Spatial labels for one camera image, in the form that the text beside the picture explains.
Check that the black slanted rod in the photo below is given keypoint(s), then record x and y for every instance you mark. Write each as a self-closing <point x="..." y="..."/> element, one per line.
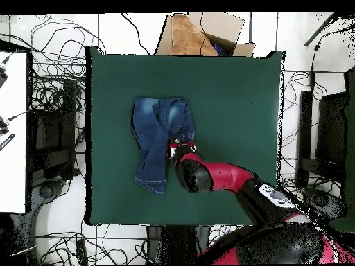
<point x="319" y="30"/>

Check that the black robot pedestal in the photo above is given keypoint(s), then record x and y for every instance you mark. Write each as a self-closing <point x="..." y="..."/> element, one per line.
<point x="177" y="243"/>

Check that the white table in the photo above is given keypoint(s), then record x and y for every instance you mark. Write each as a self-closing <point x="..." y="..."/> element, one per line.
<point x="14" y="171"/>

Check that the blue denim jeans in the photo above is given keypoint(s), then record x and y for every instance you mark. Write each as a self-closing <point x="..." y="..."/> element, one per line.
<point x="152" y="133"/>

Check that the green covered side table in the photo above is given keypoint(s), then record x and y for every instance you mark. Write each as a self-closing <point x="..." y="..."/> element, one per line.
<point x="350" y="138"/>

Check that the black office chair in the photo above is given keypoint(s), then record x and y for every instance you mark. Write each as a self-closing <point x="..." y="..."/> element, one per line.
<point x="55" y="133"/>
<point x="330" y="127"/>

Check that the black label strip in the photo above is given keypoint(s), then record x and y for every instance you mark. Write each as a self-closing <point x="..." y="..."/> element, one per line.
<point x="7" y="142"/>

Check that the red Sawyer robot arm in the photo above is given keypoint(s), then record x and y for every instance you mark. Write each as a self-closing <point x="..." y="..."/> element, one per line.
<point x="227" y="177"/>

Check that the black power strip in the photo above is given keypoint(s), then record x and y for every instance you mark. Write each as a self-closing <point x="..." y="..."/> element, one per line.
<point x="81" y="252"/>

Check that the dark green table cloth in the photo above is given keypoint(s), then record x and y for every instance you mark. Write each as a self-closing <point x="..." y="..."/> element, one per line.
<point x="235" y="110"/>

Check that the brown cloth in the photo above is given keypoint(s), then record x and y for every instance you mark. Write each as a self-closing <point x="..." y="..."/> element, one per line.
<point x="185" y="38"/>

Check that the cardboard box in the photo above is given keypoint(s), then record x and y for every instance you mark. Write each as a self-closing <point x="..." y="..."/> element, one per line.
<point x="222" y="26"/>

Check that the dark blue fabric item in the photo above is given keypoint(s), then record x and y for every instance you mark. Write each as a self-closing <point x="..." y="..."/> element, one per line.
<point x="219" y="50"/>

